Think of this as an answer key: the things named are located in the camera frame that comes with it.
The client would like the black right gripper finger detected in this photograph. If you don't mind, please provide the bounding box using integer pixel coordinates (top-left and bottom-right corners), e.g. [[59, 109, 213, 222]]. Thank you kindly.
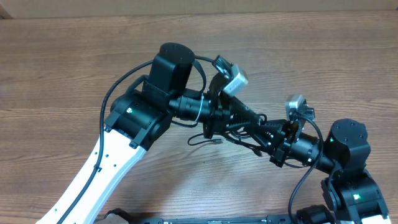
[[248, 124, 285, 152], [259, 119, 287, 129]]

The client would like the black USB-A cable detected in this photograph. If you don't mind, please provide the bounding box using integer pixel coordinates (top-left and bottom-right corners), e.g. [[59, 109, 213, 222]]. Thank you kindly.
[[222, 113, 268, 157]]

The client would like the black USB-C cable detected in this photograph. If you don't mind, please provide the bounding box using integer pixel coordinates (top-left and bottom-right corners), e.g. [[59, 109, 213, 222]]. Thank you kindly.
[[187, 133, 224, 146]]

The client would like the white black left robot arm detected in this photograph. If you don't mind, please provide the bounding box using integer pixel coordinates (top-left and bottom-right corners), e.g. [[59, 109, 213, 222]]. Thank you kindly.
[[40, 42, 266, 223]]

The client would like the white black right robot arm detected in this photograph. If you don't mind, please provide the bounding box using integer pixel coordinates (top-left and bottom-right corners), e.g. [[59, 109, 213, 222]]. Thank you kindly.
[[245, 116, 391, 223]]

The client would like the brown cardboard wall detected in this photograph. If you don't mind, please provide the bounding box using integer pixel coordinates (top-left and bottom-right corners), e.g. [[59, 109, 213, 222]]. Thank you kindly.
[[1, 0, 397, 19]]

